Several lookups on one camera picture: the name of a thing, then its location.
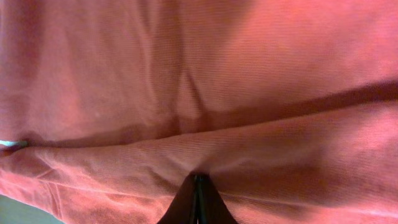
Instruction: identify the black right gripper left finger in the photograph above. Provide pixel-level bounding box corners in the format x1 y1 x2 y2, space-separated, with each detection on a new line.
157 175 197 224

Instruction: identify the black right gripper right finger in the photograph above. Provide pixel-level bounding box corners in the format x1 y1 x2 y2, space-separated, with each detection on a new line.
197 175 238 224

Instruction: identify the orange soccer print t-shirt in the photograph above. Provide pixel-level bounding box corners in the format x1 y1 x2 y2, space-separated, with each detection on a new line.
1 0 397 223

